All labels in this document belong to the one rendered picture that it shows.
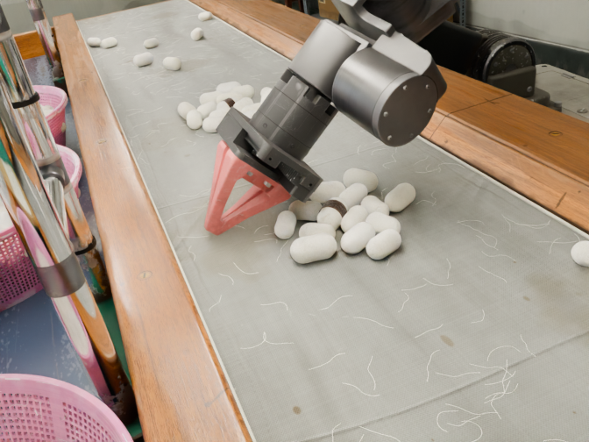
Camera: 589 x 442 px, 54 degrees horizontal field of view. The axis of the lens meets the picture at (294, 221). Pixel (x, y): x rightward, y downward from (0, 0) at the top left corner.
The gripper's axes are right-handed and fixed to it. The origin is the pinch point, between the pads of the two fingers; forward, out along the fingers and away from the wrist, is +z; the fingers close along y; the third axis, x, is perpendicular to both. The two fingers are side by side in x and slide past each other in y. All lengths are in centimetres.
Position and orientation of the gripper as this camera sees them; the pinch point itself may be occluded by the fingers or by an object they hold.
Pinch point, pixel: (216, 224)
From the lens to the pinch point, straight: 51.8
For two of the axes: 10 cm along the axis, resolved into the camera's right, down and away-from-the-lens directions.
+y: 3.7, 4.5, -8.1
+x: 7.2, 4.2, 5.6
